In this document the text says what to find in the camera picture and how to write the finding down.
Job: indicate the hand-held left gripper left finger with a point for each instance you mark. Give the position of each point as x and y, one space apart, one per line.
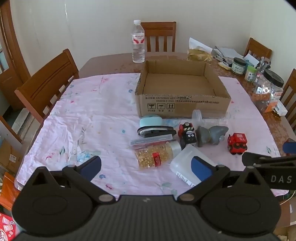
91 167

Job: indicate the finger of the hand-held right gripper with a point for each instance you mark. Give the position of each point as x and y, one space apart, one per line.
290 147
256 158

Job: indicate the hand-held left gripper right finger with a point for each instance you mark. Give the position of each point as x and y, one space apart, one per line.
200 169

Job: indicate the translucent white plastic container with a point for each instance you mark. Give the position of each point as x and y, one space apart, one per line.
185 165

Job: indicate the red toy train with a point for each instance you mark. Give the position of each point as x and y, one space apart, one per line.
237 143

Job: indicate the grey elephant toy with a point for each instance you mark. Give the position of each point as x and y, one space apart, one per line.
210 134

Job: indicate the black toy train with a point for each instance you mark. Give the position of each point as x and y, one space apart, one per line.
187 134

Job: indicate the golden capsule bottle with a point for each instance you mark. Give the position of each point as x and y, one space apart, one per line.
156 155

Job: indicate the black power bank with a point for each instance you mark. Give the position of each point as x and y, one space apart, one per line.
168 132

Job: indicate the clear plastic jar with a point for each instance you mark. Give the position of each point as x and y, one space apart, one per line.
199 117

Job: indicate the clear labelled refill case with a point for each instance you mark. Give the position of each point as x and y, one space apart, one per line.
150 140

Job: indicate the blue correction tape dispenser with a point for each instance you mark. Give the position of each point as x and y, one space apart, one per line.
145 131

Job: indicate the light blue oval case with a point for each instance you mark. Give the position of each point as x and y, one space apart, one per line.
150 120

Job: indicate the cardboard box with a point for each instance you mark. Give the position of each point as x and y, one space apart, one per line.
182 92
9 154

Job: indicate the brown cardboard carton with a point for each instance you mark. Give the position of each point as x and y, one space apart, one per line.
286 215

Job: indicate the white small box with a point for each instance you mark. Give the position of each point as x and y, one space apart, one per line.
281 109

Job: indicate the orange small box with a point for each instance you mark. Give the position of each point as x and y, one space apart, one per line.
272 105

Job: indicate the pink floral tablecloth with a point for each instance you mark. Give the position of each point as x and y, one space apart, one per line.
92 115

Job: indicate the wooden chair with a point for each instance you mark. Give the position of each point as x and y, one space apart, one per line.
158 34
10 127
257 48
289 92
48 81

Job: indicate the large clear black-lid jar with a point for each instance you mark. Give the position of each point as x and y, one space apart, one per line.
268 91

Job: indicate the cardboard box on floor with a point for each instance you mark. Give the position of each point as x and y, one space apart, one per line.
9 154

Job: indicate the green lid jar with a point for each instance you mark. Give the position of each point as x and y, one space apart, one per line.
251 73

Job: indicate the cup of pens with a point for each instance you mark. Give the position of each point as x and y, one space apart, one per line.
263 66

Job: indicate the dark lid glass jar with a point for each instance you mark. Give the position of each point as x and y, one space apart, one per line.
238 66

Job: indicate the red printed package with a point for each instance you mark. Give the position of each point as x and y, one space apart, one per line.
7 227

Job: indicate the pile of papers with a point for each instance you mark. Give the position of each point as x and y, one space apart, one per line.
225 52

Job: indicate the gold tissue packet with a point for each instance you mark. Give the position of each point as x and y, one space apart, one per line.
199 53

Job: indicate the clear water bottle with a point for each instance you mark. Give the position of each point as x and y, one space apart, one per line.
138 42

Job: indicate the wooden door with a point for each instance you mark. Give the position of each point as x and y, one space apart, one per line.
10 58

